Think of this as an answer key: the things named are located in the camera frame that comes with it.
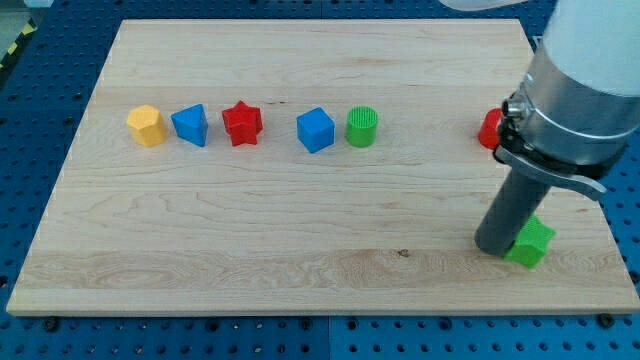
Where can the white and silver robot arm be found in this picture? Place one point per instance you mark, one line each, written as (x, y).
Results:
(569, 120)

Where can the blue cube block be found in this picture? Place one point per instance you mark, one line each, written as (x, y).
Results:
(315, 130)

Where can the red star block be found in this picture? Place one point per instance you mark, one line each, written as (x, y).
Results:
(242, 123)

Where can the green star block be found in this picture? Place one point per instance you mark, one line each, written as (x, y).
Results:
(530, 245)

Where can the light wooden board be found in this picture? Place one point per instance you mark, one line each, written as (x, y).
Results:
(272, 229)

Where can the green cylinder block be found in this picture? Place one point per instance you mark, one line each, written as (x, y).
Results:
(361, 127)

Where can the blue triangle block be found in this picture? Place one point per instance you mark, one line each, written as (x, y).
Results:
(191, 125)

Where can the red cylinder block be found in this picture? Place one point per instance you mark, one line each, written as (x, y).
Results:
(488, 133)

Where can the yellow hexagon block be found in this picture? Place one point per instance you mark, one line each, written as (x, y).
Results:
(147, 126)

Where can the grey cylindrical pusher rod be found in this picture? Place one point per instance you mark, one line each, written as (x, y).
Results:
(516, 201)

